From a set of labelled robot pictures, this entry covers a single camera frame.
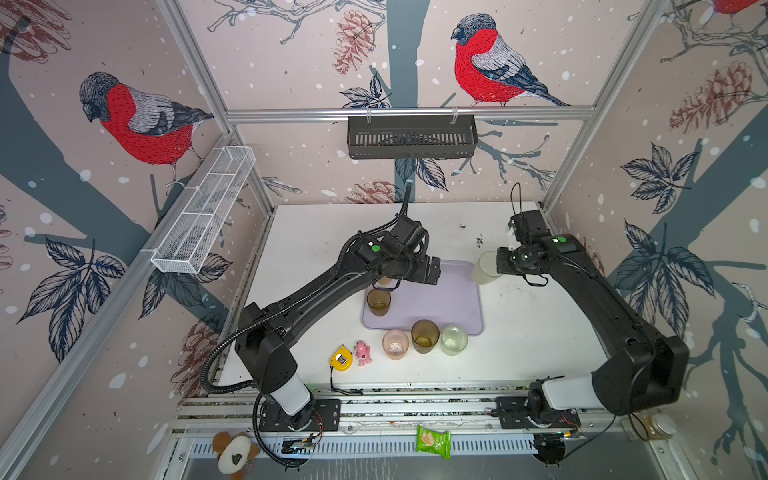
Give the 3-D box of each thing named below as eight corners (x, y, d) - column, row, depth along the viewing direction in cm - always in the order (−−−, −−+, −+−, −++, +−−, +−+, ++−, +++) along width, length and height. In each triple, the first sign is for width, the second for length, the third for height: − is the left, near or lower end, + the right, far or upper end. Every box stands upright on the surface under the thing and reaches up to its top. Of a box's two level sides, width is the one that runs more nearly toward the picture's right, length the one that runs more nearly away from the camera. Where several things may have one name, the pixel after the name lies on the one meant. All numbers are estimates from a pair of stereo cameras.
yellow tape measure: (328, 363, 84) (327, 361, 82) (342, 346, 87) (340, 343, 85) (343, 375, 82) (342, 373, 80) (356, 357, 85) (355, 354, 83)
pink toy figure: (359, 367, 83) (358, 365, 81) (353, 346, 87) (352, 343, 85) (374, 362, 84) (373, 359, 82) (367, 341, 88) (367, 338, 86)
